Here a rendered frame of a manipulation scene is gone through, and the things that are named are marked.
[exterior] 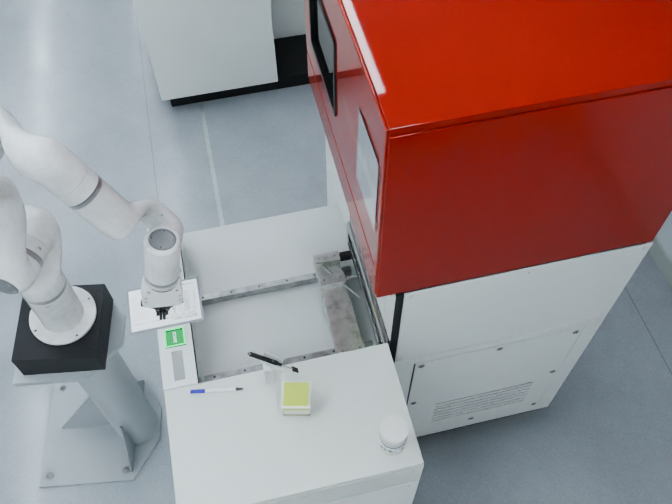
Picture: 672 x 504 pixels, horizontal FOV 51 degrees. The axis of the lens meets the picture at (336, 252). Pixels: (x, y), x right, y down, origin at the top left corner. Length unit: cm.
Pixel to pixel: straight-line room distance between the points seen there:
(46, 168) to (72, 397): 178
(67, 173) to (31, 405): 183
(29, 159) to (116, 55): 294
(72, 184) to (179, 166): 222
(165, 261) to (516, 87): 85
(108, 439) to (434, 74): 211
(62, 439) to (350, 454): 152
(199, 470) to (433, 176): 96
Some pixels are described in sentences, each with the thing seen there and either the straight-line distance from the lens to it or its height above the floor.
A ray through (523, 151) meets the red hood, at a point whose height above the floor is 169.
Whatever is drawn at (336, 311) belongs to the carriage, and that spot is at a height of 88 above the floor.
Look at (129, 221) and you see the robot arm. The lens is 159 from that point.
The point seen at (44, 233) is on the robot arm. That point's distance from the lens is 190.
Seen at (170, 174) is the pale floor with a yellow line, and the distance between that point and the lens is 368.
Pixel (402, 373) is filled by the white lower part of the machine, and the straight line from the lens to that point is 221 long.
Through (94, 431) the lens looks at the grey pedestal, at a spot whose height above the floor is 1.
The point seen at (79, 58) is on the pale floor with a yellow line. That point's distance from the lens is 445.
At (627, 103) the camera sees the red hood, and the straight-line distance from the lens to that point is 148.
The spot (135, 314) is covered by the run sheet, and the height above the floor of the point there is 96.
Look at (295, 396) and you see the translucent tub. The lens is 185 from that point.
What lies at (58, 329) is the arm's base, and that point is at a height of 95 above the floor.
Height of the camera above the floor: 274
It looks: 56 degrees down
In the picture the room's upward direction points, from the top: 1 degrees counter-clockwise
